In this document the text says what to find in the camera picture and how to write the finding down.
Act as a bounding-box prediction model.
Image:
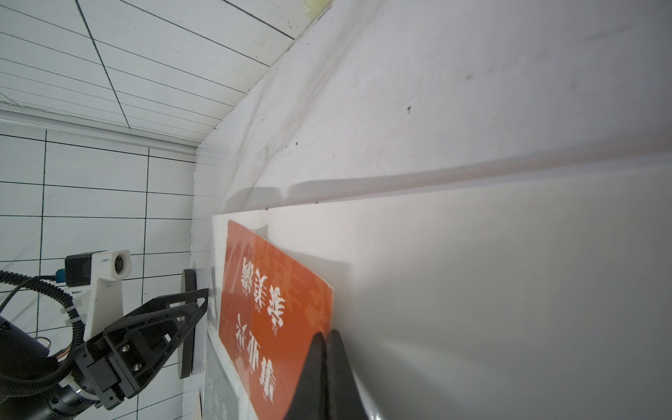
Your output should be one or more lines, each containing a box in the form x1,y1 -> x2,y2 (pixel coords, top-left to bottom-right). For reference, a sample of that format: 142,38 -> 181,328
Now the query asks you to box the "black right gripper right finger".
327,330 -> 368,420

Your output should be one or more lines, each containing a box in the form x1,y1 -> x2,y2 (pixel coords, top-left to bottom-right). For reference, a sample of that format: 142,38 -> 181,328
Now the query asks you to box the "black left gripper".
73,289 -> 209,411

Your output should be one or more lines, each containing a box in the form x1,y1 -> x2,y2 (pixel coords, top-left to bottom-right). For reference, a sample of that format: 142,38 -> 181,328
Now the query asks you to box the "white photo album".
213,153 -> 671,419

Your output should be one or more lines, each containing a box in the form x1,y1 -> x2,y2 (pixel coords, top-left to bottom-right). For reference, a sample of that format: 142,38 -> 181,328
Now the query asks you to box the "copper wire jewelry stand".
177,267 -> 199,380

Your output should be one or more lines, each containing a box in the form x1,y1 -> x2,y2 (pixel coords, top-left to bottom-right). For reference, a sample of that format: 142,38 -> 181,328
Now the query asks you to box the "green photo card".
202,338 -> 239,420

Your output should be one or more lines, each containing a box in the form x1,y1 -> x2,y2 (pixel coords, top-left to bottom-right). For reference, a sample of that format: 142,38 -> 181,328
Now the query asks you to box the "orange photo card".
219,220 -> 334,419

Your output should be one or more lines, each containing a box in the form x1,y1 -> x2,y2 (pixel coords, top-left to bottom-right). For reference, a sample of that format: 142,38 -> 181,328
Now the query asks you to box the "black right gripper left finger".
283,332 -> 327,420

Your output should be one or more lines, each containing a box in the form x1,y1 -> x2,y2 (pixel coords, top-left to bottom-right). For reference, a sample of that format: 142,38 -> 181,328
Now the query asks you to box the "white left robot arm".
1,271 -> 209,419

